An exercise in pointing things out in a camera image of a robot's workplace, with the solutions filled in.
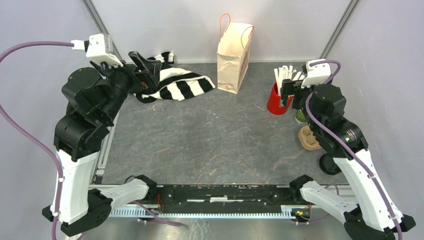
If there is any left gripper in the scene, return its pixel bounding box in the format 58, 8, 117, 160
93, 49, 164, 122

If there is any black cup lid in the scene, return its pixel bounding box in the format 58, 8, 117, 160
318, 153, 342, 175

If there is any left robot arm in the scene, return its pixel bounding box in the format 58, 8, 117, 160
42, 51, 164, 237

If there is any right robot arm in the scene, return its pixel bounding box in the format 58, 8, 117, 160
280, 80, 416, 240

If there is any paper takeout bag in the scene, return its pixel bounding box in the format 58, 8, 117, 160
216, 13, 255, 94

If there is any red straw holder cup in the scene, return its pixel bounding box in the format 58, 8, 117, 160
266, 83, 294, 116

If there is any stack of paper cups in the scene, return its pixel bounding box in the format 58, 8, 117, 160
295, 109, 307, 124

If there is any white wrapped straws bundle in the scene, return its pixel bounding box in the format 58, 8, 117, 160
273, 65, 306, 87

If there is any black white striped cloth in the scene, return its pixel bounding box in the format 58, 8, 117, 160
133, 51, 216, 104

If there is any brown cardboard cup carrier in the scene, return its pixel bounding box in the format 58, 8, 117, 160
298, 125, 322, 151

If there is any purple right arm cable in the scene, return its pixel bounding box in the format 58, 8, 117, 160
304, 59, 403, 240

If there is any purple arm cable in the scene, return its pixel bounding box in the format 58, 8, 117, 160
304, 59, 403, 240
0, 41, 75, 240

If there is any metal cable duct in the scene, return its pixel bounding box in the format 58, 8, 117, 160
109, 206, 296, 220

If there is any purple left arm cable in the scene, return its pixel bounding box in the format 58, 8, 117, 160
0, 41, 75, 240

